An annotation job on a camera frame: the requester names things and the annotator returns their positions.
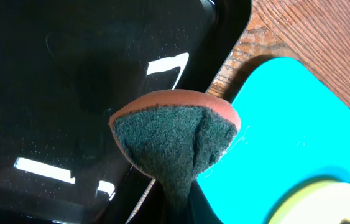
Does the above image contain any teal plastic serving tray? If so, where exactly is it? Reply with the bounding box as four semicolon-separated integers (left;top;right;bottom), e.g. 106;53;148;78
197;58;350;223

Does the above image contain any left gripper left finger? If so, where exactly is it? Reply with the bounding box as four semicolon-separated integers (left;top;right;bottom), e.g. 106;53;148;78
129;181;173;224

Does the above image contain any green rimmed plate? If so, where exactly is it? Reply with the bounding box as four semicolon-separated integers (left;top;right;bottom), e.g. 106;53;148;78
268;180;350;224

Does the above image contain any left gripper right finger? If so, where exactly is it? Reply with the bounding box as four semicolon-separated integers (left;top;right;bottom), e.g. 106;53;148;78
187;181;223;224

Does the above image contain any black rectangular tray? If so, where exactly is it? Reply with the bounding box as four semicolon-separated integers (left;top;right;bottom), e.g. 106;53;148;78
0;0;252;223

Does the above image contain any red and green sponge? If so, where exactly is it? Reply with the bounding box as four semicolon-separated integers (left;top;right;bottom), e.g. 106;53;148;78
109;89;241;213

